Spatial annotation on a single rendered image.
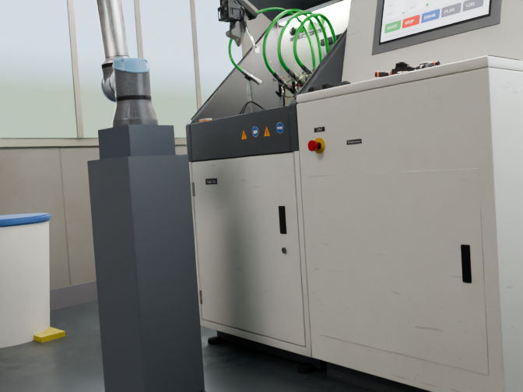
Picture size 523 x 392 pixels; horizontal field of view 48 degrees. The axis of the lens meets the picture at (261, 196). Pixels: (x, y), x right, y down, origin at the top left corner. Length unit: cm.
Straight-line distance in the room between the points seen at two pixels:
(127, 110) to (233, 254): 75
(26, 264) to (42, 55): 132
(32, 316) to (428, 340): 191
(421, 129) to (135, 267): 94
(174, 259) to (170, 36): 255
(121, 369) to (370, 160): 103
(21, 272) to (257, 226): 123
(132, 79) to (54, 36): 184
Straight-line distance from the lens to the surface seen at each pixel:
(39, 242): 298
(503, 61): 165
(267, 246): 217
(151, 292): 188
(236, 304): 237
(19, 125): 356
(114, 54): 212
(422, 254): 171
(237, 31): 233
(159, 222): 188
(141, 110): 194
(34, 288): 299
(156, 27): 419
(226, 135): 231
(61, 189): 366
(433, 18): 201
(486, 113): 158
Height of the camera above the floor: 73
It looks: 2 degrees down
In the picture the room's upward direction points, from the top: 4 degrees counter-clockwise
